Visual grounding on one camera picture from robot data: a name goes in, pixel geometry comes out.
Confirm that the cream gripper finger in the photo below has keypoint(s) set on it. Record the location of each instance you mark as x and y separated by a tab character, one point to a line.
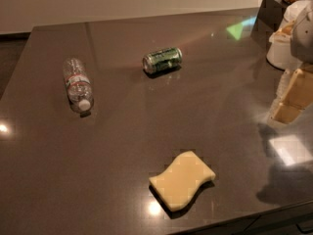
293	96

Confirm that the green soda can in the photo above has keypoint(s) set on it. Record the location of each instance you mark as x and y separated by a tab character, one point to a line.
162	60

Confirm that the dark box with snacks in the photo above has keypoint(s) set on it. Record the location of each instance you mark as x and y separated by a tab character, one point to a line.
269	17

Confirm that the yellow sponge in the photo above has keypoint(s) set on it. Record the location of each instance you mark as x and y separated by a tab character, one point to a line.
179	183

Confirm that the clear plastic water bottle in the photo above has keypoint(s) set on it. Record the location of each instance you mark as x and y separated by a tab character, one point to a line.
78	85

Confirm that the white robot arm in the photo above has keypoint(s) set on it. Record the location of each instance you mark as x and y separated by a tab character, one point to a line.
291	50

